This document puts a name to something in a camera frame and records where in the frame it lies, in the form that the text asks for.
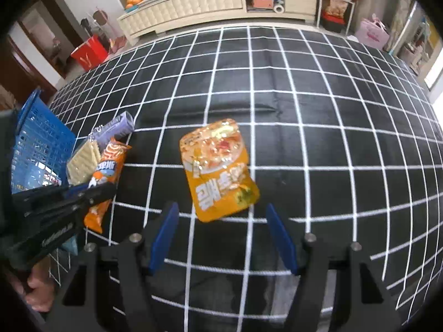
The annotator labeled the blue plastic basket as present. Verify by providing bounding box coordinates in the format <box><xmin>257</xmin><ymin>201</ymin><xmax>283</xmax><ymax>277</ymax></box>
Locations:
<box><xmin>10</xmin><ymin>90</ymin><xmax>77</xmax><ymax>194</ymax></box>

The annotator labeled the person's left hand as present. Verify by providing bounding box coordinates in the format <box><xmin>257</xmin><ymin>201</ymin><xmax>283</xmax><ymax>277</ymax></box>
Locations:
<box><xmin>26</xmin><ymin>268</ymin><xmax>58</xmax><ymax>313</ymax></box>

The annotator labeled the clear cracker packet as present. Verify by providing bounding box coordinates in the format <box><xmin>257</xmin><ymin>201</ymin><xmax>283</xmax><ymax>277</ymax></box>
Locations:
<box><xmin>66</xmin><ymin>140</ymin><xmax>101</xmax><ymax>185</ymax></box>

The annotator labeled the orange bag on rack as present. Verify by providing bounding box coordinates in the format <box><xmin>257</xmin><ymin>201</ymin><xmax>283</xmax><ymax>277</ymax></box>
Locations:
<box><xmin>325</xmin><ymin>0</ymin><xmax>347</xmax><ymax>16</ymax></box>

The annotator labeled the purple snack packet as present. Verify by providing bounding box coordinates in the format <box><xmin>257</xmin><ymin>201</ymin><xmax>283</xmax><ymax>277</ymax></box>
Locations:
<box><xmin>92</xmin><ymin>111</ymin><xmax>135</xmax><ymax>143</ymax></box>

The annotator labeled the red paper bag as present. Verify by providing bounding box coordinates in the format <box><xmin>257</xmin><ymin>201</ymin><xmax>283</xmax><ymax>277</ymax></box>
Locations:
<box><xmin>71</xmin><ymin>35</ymin><xmax>109</xmax><ymax>73</ymax></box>

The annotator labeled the cream tv cabinet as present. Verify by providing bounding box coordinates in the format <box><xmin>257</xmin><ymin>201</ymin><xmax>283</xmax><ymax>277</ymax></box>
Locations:
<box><xmin>117</xmin><ymin>0</ymin><xmax>319</xmax><ymax>45</ymax></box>

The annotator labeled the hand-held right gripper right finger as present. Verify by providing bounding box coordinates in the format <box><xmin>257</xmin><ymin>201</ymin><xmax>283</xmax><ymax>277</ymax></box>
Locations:
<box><xmin>265</xmin><ymin>202</ymin><xmax>406</xmax><ymax>332</ymax></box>

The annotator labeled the pink gift bag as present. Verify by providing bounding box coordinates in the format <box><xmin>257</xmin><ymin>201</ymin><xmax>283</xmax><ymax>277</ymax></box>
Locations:
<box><xmin>356</xmin><ymin>15</ymin><xmax>390</xmax><ymax>51</ymax></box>

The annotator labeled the large orange snack packet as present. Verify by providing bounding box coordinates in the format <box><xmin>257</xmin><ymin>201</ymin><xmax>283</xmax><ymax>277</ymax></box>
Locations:
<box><xmin>179</xmin><ymin>118</ymin><xmax>261</xmax><ymax>222</ymax></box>

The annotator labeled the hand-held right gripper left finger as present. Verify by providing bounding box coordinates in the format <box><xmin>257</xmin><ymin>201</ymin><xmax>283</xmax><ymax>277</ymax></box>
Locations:
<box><xmin>45</xmin><ymin>201</ymin><xmax>181</xmax><ymax>332</ymax></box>

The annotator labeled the brown wooden door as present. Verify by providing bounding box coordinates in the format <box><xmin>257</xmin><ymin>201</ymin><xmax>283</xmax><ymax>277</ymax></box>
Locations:
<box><xmin>7</xmin><ymin>0</ymin><xmax>66</xmax><ymax>90</ymax></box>

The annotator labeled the narrow orange snack packet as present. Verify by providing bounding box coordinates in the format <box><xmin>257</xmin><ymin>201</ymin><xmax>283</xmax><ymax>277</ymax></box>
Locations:
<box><xmin>84</xmin><ymin>138</ymin><xmax>133</xmax><ymax>234</ymax></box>

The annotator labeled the light blue snack packet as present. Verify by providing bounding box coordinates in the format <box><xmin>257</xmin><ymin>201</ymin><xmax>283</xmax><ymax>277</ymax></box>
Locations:
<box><xmin>59</xmin><ymin>235</ymin><xmax>79</xmax><ymax>255</ymax></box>

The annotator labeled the black checked tablecloth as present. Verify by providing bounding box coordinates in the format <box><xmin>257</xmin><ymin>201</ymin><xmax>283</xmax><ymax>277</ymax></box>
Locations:
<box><xmin>47</xmin><ymin>26</ymin><xmax>443</xmax><ymax>332</ymax></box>

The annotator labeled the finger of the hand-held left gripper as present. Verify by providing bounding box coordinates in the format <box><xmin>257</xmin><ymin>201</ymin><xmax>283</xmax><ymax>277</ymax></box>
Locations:
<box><xmin>12</xmin><ymin>181</ymin><xmax>118</xmax><ymax>213</ymax></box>

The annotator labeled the patterned curtain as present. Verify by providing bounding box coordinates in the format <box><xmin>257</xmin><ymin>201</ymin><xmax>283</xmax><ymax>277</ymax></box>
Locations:
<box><xmin>388</xmin><ymin>0</ymin><xmax>416</xmax><ymax>56</ymax></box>

